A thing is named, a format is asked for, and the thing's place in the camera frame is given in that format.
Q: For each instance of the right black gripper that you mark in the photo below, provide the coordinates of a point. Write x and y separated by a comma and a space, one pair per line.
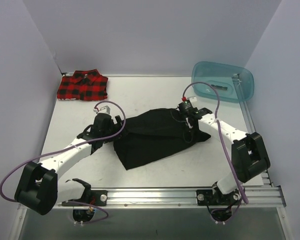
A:
188, 120

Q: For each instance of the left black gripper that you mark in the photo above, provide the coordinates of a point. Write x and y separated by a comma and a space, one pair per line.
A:
116, 124

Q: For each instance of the black long sleeve shirt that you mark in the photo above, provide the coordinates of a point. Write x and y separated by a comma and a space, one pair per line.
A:
154, 135

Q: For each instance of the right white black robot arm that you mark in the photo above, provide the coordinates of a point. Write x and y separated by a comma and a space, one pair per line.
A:
245, 153

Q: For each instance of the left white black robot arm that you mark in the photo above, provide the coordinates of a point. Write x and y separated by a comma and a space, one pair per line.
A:
40, 186

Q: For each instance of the red black plaid folded shirt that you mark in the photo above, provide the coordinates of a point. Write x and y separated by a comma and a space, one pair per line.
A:
85, 86

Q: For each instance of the teal plastic bin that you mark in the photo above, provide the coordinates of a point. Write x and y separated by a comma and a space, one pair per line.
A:
234, 84

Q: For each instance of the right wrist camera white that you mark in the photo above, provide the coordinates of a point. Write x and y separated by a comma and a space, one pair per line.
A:
192, 99

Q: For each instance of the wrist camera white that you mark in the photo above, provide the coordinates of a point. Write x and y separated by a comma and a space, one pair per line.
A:
103, 110
192, 99

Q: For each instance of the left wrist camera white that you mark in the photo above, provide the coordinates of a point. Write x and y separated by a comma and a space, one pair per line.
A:
103, 110

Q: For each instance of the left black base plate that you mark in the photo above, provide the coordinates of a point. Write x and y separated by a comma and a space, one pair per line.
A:
94, 197

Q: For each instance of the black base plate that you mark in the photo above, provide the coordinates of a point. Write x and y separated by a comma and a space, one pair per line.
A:
94, 197
209, 197

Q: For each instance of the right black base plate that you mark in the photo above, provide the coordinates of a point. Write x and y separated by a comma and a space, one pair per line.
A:
209, 197

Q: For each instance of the aluminium front rail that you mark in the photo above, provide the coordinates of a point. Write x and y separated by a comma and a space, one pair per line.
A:
258, 197

